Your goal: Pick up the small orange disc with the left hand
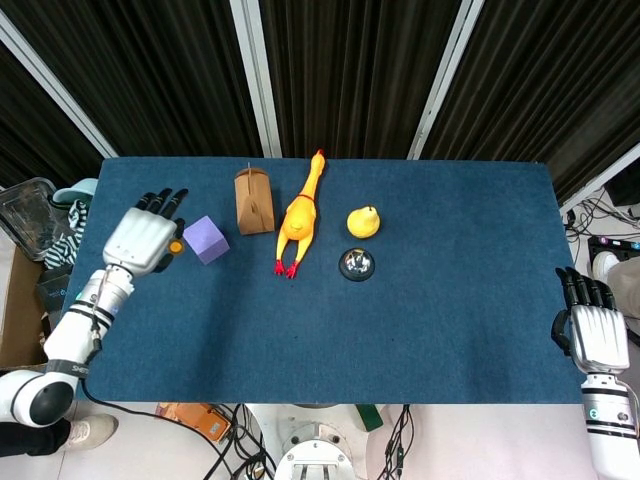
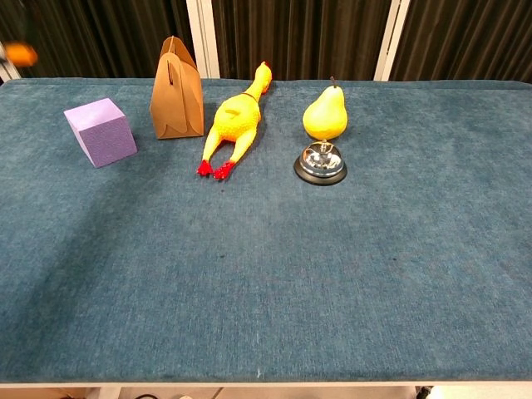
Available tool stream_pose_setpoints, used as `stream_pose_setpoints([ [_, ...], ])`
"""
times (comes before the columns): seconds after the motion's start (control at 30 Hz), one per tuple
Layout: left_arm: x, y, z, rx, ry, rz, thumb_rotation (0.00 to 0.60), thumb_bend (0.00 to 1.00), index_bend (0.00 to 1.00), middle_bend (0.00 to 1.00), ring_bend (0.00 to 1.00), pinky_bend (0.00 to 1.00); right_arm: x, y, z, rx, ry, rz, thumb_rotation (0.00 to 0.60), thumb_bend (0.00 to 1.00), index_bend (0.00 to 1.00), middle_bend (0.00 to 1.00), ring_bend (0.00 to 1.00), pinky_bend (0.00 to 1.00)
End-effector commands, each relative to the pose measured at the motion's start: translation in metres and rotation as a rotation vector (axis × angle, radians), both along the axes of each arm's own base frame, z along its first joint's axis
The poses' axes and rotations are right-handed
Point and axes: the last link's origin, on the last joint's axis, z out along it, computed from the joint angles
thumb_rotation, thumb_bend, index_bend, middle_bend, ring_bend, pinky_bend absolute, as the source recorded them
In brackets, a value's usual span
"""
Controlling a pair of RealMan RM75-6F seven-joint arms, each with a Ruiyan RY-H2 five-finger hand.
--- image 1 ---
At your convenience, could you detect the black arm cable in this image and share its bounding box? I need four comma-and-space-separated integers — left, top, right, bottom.
79, 377, 164, 417

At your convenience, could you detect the yellow pear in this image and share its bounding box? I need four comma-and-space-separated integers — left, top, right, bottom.
346, 203, 385, 239

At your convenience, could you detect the yellow rubber chicken toy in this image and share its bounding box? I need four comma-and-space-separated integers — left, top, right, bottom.
272, 148, 328, 278

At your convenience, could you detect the dark pleated curtain panel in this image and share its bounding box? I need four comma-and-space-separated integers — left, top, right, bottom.
0, 44, 104, 189
0, 0, 264, 157
259, 0, 464, 159
422, 0, 640, 204

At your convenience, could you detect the brown cardboard box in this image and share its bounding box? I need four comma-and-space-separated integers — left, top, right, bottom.
0, 243, 54, 370

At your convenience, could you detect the clear plastic container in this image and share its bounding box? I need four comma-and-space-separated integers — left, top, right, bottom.
0, 177, 57, 262

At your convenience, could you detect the black trouser leg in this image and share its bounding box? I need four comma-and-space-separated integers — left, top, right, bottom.
0, 421, 72, 460

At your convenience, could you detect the blue cloth table cover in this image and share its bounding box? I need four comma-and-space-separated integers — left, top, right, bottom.
59, 157, 596, 405

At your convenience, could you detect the white sneaker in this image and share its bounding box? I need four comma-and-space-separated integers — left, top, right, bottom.
591, 249, 622, 285
66, 413, 120, 450

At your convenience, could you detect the white frame post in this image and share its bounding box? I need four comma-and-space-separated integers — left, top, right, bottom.
0, 10, 120, 159
406, 0, 494, 160
229, 0, 282, 159
557, 143, 640, 207

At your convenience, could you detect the small black box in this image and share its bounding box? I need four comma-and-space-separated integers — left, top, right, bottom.
36, 268, 75, 322

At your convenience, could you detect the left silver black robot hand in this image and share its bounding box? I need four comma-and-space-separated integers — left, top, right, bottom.
101, 187, 190, 279

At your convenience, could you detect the brown paper gable box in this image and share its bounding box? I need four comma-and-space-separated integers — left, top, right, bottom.
234, 160, 277, 235

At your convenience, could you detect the dark green rectangular block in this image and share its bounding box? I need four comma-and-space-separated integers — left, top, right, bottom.
354, 403, 385, 432

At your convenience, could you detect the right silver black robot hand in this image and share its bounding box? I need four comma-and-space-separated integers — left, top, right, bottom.
550, 266, 632, 374

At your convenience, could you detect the black power strip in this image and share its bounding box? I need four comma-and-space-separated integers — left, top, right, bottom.
586, 234, 640, 254

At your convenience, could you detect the orange device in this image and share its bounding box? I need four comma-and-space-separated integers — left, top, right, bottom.
156, 402, 235, 445

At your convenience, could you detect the black monitor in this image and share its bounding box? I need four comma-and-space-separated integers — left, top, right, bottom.
602, 168, 640, 207

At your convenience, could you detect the striped black white cloth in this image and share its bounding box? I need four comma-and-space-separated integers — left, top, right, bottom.
43, 199, 90, 270

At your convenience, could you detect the purple foam cube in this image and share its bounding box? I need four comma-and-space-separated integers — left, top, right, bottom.
182, 215, 231, 266

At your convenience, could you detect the beige trouser leg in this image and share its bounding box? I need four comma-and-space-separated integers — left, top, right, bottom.
610, 258, 640, 322

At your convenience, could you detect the teal cap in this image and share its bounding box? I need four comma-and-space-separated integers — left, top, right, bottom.
51, 178, 99, 207

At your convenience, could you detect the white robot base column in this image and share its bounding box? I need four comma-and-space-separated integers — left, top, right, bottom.
273, 403, 357, 480

